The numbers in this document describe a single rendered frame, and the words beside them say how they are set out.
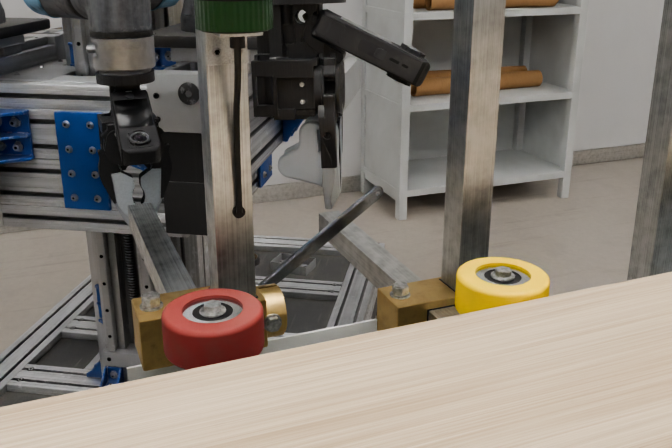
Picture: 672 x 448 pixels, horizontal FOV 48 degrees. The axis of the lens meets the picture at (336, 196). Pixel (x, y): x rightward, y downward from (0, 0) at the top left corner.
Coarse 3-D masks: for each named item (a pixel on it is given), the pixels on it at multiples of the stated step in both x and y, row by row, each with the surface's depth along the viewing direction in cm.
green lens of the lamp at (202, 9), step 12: (264, 0) 57; (204, 12) 56; (216, 12) 56; (228, 12) 56; (240, 12) 56; (252, 12) 56; (264, 12) 57; (204, 24) 57; (216, 24) 56; (228, 24) 56; (240, 24) 56; (252, 24) 57; (264, 24) 57
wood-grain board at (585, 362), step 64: (448, 320) 60; (512, 320) 60; (576, 320) 60; (640, 320) 60; (128, 384) 51; (192, 384) 51; (256, 384) 51; (320, 384) 51; (384, 384) 51; (448, 384) 51; (512, 384) 51; (576, 384) 51; (640, 384) 51
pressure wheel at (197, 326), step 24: (216, 288) 64; (168, 312) 60; (192, 312) 60; (216, 312) 60; (240, 312) 60; (168, 336) 58; (192, 336) 57; (216, 336) 57; (240, 336) 58; (192, 360) 57; (216, 360) 57
